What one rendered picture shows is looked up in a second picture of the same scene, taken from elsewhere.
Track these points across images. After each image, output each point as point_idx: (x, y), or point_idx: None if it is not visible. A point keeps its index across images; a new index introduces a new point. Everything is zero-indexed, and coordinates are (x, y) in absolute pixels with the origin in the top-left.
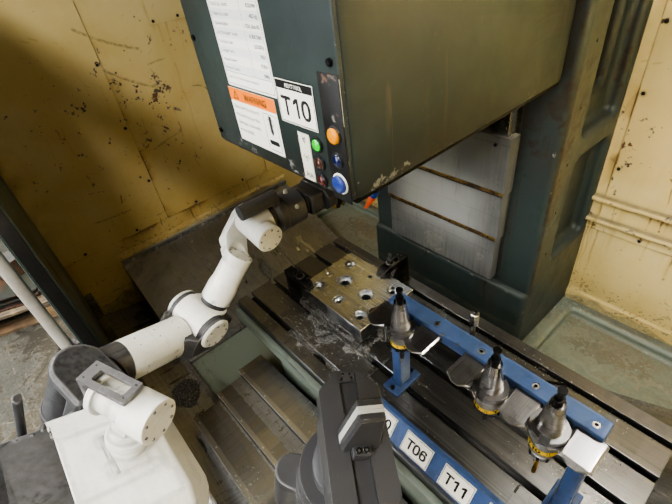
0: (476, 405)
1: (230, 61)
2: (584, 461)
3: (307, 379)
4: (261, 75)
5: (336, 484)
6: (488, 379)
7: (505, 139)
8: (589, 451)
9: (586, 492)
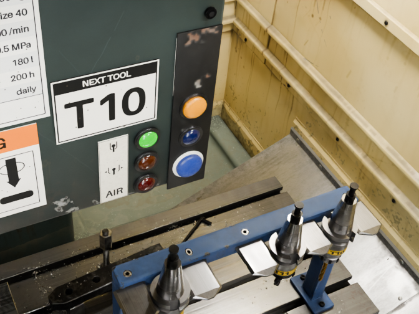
0: (285, 274)
1: None
2: (371, 222)
3: None
4: (5, 95)
5: None
6: (298, 237)
7: None
8: (363, 214)
9: (304, 267)
